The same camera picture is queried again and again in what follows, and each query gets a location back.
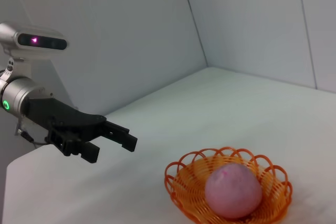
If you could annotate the pink peach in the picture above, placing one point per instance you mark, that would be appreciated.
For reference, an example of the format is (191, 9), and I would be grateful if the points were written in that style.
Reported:
(233, 192)

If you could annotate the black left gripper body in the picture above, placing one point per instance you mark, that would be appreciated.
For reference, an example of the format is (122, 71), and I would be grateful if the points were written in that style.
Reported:
(68, 124)

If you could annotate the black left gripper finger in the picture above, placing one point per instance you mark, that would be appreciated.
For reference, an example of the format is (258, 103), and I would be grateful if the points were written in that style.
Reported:
(123, 138)
(90, 153)

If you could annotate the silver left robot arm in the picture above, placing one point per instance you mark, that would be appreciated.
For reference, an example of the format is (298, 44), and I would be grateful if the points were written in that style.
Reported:
(18, 93)

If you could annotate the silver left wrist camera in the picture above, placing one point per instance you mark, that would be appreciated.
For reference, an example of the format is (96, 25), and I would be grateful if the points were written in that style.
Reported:
(39, 41)

